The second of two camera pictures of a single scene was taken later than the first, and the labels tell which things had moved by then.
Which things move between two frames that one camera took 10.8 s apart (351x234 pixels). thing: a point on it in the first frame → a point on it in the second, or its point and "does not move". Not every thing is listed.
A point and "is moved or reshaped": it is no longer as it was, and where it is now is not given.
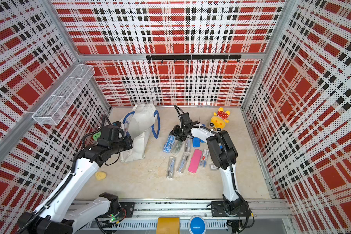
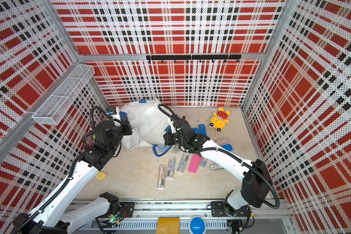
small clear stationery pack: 203,162 does not move
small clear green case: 176,147 does not move
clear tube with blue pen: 183,162 does not move
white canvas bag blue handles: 138,122 is moved or reshaped
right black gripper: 174,131 → 167,137
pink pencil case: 195,161 does not move
